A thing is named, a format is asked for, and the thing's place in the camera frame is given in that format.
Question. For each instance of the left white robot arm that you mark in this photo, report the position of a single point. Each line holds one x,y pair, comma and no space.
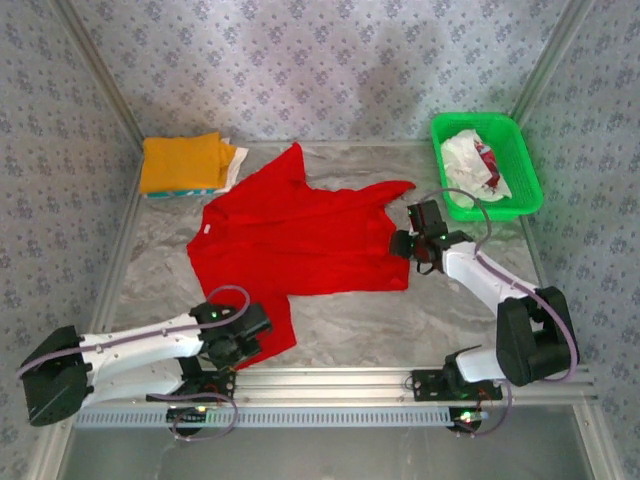
135,345

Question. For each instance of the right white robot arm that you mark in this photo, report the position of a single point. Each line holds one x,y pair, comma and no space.
475,272

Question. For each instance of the black controller board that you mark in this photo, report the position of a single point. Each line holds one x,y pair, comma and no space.
187,417
467,419

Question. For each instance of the plain white t-shirt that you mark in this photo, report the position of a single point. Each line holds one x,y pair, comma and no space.
457,160

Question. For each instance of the white t-shirt with red print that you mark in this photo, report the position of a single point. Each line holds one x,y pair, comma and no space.
487,160

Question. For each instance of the green plastic basket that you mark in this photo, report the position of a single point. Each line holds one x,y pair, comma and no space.
522,165

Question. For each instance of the folded teal t-shirt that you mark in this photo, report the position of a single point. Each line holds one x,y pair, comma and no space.
175,193

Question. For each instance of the folded white t-shirt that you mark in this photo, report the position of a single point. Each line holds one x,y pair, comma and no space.
236,165

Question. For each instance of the folded yellow t-shirt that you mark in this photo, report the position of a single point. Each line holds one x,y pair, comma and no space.
180,162

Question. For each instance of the right black wrist camera box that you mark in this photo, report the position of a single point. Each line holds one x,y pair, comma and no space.
427,217

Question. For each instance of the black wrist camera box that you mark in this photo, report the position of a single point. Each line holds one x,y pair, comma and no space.
252,322
427,217

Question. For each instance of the left black wrist camera box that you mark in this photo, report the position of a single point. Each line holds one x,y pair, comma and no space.
252,322

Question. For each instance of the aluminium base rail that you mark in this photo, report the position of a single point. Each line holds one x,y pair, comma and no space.
325,387

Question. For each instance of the aluminium frame post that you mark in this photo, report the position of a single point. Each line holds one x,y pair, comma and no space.
95,70
550,60

